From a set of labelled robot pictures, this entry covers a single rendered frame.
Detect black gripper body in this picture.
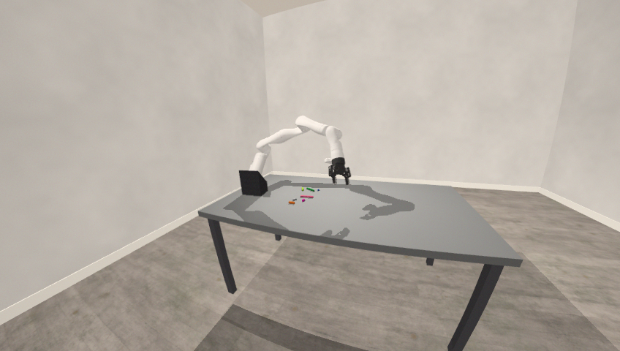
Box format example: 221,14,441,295
331,157,346,175

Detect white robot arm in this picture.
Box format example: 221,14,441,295
249,116,344,175

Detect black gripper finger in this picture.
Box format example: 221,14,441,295
342,167,351,185
328,165,341,184

